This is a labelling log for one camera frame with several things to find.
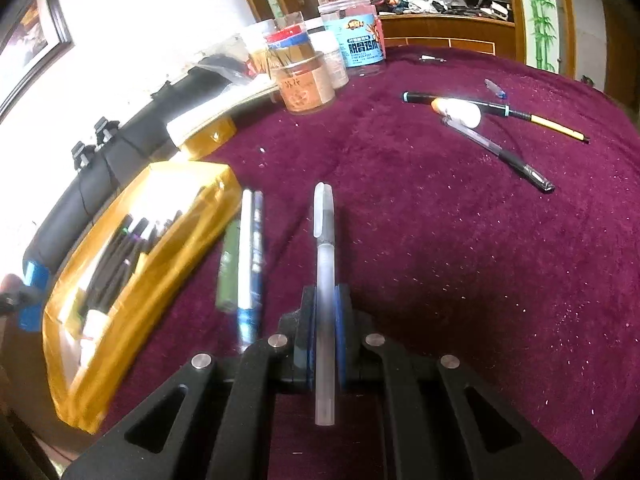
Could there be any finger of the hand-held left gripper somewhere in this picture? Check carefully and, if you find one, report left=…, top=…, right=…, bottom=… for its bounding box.
left=0, top=272, right=28, bottom=318

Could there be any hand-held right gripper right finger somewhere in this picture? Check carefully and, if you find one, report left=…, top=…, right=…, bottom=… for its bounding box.
left=334, top=284, right=585, bottom=480

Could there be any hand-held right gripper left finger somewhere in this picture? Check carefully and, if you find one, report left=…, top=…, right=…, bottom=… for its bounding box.
left=60, top=285, right=318, bottom=480

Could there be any frosted grey pen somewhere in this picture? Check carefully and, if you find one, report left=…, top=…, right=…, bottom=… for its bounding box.
left=312, top=182, right=340, bottom=427

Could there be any green rectangular lighter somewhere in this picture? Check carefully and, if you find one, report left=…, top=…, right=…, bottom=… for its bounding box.
left=215, top=217, right=242, bottom=315

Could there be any white pen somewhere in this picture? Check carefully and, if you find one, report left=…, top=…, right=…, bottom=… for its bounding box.
left=236, top=189, right=256, bottom=311

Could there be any blue pen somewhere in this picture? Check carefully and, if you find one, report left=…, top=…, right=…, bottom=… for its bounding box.
left=239, top=190, right=266, bottom=348

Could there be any bunch of black markers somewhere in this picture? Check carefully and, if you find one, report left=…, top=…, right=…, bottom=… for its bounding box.
left=82, top=212, right=183, bottom=321

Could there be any maroon velvet tablecloth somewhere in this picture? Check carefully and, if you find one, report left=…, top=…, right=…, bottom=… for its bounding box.
left=65, top=45, right=640, bottom=480

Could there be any black padded bar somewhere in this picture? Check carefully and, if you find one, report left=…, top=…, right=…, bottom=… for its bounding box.
left=20, top=55, right=251, bottom=281

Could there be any small yellow box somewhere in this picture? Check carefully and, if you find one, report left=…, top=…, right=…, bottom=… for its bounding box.
left=177, top=115, right=237, bottom=161

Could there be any paper booklet stack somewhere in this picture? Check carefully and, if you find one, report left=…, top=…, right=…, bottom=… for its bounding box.
left=165, top=85, right=281, bottom=143

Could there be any clear gel pen black grip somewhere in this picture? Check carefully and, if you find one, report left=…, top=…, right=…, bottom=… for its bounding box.
left=440, top=116, right=556, bottom=194

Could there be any orange jar with red lid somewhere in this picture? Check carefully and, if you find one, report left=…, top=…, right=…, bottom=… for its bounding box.
left=265, top=24, right=337, bottom=116

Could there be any white glue bottle orange cap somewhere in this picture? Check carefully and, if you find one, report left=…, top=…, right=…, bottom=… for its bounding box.
left=431, top=97, right=482, bottom=128

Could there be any small white jar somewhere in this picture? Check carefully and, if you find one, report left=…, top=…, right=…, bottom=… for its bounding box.
left=312, top=32, right=349, bottom=91

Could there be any black pen with yellow end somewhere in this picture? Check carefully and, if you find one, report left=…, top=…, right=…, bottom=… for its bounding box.
left=403, top=91, right=591, bottom=144

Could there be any clear jar with blue label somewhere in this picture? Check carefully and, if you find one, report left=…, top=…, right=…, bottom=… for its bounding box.
left=319, top=2, right=387, bottom=79

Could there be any wooden mirror cabinet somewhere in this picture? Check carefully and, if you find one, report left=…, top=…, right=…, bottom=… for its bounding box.
left=232, top=0, right=576, bottom=78

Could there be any bamboo painted panel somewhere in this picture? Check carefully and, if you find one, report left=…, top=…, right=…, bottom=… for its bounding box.
left=515, top=0, right=558, bottom=73

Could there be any framed wall picture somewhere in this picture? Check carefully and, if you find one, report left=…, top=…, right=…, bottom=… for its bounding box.
left=0, top=0, right=76, bottom=111

